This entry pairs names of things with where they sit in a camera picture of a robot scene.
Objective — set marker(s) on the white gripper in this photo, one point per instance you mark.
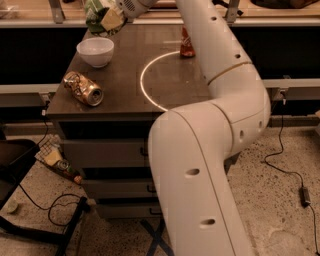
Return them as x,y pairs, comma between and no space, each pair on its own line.
133,9

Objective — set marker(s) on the green jalapeno chip bag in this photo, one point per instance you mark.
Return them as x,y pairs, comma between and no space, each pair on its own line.
95,11

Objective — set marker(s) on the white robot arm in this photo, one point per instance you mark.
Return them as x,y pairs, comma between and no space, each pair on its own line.
188,145

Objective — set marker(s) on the white bowl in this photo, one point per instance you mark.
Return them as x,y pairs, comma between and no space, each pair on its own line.
97,51

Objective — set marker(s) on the grey drawer cabinet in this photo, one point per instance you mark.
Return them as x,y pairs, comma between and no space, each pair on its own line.
145,76

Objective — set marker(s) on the crushed gold can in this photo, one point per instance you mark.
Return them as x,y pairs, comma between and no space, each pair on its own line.
83,89

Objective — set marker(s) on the red soda can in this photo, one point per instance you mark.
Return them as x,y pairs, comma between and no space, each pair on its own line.
186,48

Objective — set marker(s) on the top drawer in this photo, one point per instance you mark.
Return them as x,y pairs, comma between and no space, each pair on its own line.
105,153

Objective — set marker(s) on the drawer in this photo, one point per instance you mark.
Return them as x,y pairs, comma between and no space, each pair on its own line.
119,188
105,153
129,210

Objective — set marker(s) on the middle drawer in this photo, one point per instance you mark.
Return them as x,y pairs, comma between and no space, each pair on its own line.
119,188

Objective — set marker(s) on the bottom drawer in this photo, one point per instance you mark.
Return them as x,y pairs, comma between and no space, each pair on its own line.
129,210

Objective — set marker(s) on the lime wedge on floor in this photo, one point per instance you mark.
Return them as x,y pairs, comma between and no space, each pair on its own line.
12,206

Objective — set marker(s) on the blue tape cross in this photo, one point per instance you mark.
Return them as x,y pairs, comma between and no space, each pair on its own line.
157,240

